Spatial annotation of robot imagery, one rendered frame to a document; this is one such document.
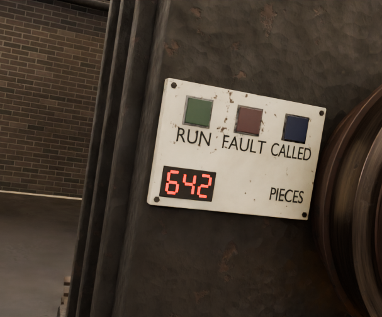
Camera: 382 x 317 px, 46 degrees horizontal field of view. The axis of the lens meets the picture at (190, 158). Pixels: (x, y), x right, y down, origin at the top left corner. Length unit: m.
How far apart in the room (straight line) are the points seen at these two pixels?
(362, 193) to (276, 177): 0.14
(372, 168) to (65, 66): 6.14
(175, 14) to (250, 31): 0.12
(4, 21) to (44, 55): 0.65
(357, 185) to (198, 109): 0.24
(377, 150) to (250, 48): 0.24
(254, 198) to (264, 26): 0.26
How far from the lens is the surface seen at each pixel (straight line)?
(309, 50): 0.75
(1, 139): 6.62
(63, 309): 2.35
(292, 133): 0.70
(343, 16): 0.80
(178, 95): 0.64
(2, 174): 6.66
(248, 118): 0.67
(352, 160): 0.66
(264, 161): 0.69
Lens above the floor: 1.17
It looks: 3 degrees down
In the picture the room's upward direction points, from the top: 9 degrees clockwise
